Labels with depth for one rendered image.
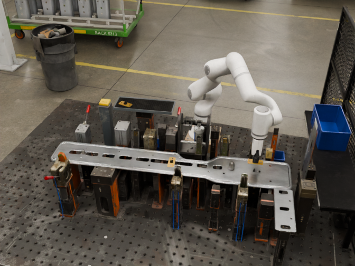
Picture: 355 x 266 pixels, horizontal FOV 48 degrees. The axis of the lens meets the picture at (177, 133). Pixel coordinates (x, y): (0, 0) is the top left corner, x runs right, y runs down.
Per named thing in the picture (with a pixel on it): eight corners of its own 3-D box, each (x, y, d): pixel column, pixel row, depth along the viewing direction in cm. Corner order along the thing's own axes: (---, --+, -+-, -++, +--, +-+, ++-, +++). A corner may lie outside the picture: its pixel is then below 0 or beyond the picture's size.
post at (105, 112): (104, 160, 279) (97, 106, 254) (108, 153, 285) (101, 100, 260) (115, 161, 278) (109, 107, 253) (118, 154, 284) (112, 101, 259)
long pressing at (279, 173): (46, 164, 232) (46, 162, 231) (62, 141, 250) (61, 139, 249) (292, 191, 213) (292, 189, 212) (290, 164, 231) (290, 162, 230)
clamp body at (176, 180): (167, 229, 229) (166, 184, 209) (171, 213, 239) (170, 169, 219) (183, 231, 228) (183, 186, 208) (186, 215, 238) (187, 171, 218)
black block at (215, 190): (205, 233, 227) (207, 195, 210) (207, 218, 236) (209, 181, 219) (220, 235, 226) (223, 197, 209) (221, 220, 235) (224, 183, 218)
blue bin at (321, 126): (317, 149, 235) (321, 131, 227) (309, 120, 260) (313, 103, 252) (346, 151, 233) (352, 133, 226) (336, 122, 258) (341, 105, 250)
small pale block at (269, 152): (259, 197, 250) (266, 151, 228) (259, 193, 252) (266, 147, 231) (264, 198, 249) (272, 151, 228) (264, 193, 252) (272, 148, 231)
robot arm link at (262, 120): (263, 124, 213) (248, 127, 210) (267, 103, 205) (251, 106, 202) (272, 132, 206) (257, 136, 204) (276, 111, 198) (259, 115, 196)
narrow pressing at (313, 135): (303, 184, 215) (315, 133, 195) (301, 170, 224) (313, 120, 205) (304, 184, 215) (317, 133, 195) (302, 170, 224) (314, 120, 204)
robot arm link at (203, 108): (191, 110, 282) (192, 79, 268) (215, 104, 287) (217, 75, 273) (198, 119, 273) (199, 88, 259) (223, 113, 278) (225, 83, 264)
